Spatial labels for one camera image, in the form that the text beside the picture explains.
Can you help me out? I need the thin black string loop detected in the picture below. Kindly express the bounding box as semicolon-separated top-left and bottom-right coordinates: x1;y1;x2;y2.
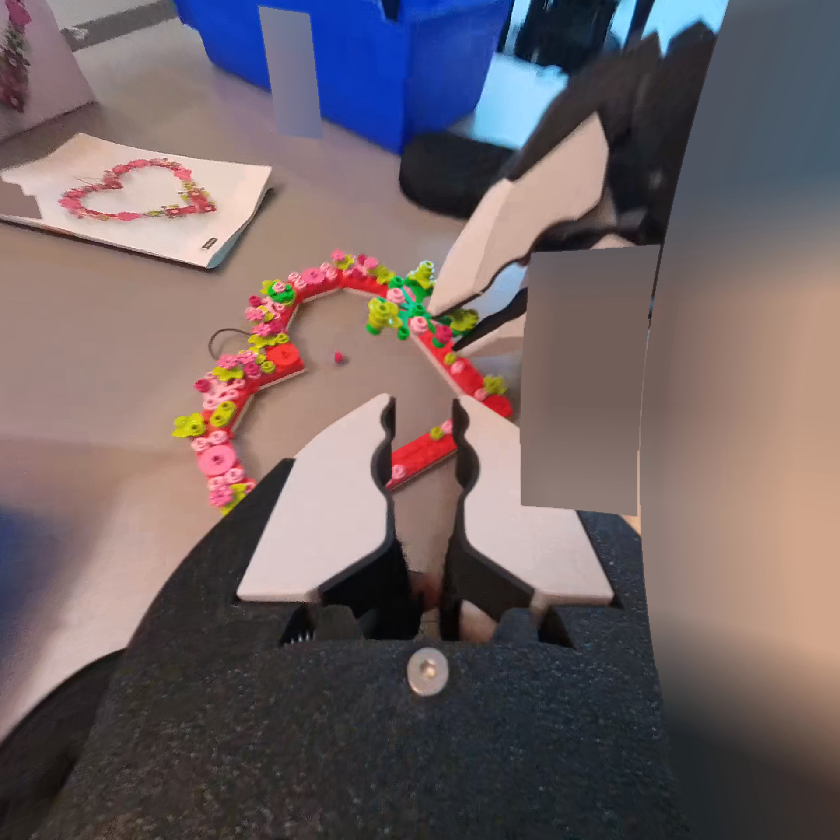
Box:
209;327;256;360

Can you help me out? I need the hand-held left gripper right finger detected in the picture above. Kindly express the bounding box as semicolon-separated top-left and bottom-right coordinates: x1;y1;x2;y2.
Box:
446;394;616;609

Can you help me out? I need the white heart instruction booklet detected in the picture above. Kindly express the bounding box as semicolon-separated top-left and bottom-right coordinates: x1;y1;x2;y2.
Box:
0;133;274;270

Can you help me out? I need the red brick heart flower wreath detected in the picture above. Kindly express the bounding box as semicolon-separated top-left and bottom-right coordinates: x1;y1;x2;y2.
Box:
172;249;516;516

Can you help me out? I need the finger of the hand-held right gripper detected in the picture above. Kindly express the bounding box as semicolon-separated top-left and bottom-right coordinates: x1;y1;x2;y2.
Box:
428;112;611;316
453;262;529;361

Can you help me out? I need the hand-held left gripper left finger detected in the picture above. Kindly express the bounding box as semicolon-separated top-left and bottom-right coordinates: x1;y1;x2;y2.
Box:
235;392;398;605

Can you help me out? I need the white heart printed box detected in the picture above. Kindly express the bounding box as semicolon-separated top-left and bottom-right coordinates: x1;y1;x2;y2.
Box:
0;0;98;142

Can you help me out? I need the black chair seat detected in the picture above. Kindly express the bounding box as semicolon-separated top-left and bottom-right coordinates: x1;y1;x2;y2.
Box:
399;131;519;221

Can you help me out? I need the blue plastic bin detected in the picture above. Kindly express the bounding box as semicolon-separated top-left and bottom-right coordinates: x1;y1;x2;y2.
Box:
174;0;516;155

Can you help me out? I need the grey desk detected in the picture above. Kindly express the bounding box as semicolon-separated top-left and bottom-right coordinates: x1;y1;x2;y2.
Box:
0;16;529;742

